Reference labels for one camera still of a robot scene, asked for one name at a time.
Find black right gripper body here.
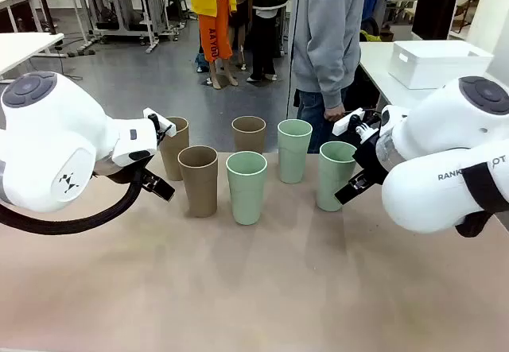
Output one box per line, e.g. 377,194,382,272
352,131,390,186

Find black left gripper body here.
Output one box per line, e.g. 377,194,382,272
94,156,150,183

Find green cup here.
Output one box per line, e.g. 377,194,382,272
277,118,313,184
225,151,268,226
317,141,358,212

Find brown cup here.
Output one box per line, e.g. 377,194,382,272
231,115,266,155
177,145,220,219
158,116,190,181

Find white plastic basket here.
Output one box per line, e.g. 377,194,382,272
387,40,495,90

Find person's left forearm grey sleeve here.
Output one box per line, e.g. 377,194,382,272
313,41,353,110

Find person's left hand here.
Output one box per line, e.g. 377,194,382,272
324,103,347,124

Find person body grey hoodie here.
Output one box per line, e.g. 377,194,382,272
286,0,367,130

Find white side table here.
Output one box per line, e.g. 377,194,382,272
0,32,65,81

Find black monitor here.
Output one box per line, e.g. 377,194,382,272
411,0,457,41

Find mannequin yellow jacket orange pants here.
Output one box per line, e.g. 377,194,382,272
179,0,239,91

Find black pole stand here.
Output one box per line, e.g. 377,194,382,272
33,0,57,35

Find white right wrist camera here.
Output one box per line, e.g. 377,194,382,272
332,107,377,143

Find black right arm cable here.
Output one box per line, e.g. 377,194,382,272
455,162,509,238

